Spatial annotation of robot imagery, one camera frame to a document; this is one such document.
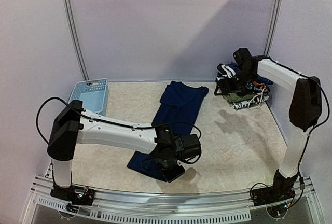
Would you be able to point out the left aluminium corner post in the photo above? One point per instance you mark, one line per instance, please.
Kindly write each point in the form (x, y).
(75, 40)

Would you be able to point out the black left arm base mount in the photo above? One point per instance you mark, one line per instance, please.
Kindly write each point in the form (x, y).
(76, 195)

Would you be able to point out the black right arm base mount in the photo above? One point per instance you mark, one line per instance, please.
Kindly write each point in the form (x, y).
(282, 189)

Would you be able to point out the black white printed folded garment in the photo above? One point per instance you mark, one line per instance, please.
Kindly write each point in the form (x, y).
(255, 102)

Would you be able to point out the blue plaid flannel shirt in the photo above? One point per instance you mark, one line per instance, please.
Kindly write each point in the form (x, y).
(259, 79)

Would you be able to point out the aluminium corner post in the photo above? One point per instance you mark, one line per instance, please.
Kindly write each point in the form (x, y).
(272, 25)
(75, 40)

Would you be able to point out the right aluminium corner post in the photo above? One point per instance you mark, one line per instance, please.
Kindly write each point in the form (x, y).
(272, 25)

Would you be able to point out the navy cartoon print t-shirt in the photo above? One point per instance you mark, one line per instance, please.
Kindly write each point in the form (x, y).
(179, 106)

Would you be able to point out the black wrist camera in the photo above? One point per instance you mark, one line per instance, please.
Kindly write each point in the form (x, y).
(191, 149)
(241, 55)

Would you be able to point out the aluminium front frame rail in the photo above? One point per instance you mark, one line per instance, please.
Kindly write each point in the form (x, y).
(112, 206)

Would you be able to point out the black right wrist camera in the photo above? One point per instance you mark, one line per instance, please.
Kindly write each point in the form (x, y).
(241, 55)

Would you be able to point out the colourful patterned folded shorts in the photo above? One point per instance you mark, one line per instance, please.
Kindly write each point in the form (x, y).
(254, 86)

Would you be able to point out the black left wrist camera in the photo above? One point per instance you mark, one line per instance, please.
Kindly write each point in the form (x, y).
(191, 149)

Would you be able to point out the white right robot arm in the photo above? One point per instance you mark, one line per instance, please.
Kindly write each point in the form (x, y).
(305, 106)

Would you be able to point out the light blue perforated plastic basket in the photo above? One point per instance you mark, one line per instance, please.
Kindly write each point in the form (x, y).
(93, 94)

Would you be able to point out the olive green folded garment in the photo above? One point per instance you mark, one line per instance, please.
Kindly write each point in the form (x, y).
(234, 98)

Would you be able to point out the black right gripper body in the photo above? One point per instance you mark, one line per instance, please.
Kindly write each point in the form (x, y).
(227, 87)

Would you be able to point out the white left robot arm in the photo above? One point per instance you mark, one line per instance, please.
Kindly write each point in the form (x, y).
(76, 125)

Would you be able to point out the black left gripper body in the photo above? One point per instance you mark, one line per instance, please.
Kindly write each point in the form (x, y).
(168, 172)

